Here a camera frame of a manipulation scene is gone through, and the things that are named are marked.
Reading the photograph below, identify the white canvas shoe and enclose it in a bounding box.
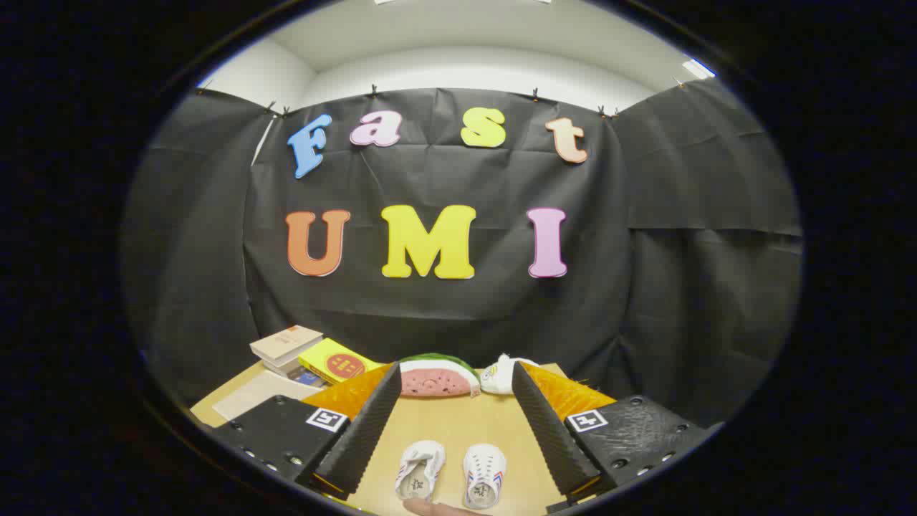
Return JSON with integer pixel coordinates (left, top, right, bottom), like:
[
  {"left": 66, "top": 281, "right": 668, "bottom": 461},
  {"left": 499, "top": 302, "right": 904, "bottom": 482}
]
[
  {"left": 395, "top": 440, "right": 446, "bottom": 501},
  {"left": 462, "top": 444, "right": 508, "bottom": 510}
]

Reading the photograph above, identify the yellow book with red circle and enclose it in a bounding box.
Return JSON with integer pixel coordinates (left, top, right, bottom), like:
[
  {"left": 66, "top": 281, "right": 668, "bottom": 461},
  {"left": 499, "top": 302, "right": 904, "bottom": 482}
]
[{"left": 297, "top": 338, "right": 385, "bottom": 386}]

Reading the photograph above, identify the grey book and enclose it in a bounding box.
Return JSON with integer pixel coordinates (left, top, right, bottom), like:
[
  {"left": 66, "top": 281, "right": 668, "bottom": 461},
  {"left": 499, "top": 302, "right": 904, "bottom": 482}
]
[{"left": 261, "top": 357, "right": 310, "bottom": 380}]

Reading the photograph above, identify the black backdrop cloth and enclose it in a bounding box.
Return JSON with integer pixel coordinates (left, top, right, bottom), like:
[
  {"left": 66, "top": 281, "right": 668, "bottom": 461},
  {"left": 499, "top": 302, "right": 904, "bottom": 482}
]
[{"left": 122, "top": 77, "right": 803, "bottom": 431}]

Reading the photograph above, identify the beige book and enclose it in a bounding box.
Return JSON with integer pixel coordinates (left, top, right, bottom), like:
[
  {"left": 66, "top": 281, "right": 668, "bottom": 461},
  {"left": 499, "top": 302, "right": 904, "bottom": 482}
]
[{"left": 249, "top": 325, "right": 325, "bottom": 368}]

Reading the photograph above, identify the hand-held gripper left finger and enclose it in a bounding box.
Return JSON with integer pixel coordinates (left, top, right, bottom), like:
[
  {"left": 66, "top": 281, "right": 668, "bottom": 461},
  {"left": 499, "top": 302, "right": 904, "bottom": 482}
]
[{"left": 213, "top": 362, "right": 403, "bottom": 501}]

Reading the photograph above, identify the beige foldable storage box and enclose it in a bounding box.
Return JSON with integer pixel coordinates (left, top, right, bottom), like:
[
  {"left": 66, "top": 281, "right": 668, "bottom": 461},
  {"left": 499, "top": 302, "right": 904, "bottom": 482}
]
[{"left": 212, "top": 371, "right": 325, "bottom": 422}]

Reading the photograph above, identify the white plush toy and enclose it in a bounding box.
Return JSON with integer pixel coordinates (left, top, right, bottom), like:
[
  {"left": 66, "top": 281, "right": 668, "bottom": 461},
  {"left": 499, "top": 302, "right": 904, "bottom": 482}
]
[{"left": 479, "top": 353, "right": 538, "bottom": 395}]

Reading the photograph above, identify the watermelon slice plush toy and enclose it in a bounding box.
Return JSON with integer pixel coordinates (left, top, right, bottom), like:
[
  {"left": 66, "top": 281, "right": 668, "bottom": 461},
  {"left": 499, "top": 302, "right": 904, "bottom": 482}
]
[{"left": 398, "top": 353, "right": 482, "bottom": 398}]

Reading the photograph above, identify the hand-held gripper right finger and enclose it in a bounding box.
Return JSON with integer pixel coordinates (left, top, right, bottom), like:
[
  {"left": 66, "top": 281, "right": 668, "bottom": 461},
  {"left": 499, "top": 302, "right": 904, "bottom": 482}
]
[{"left": 511, "top": 360, "right": 710, "bottom": 514}]

